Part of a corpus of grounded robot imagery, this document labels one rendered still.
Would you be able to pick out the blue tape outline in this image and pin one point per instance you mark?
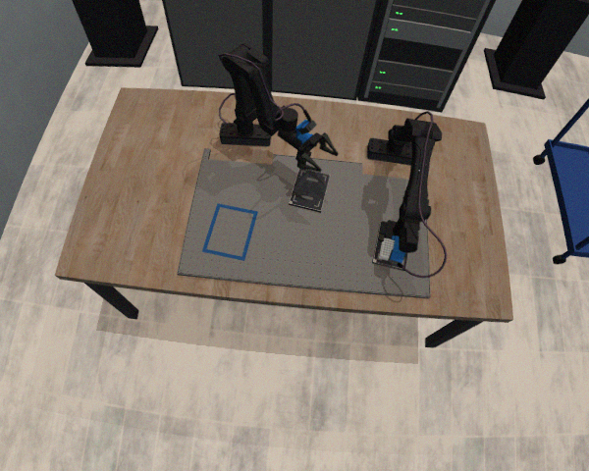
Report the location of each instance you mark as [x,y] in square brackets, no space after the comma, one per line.
[248,237]

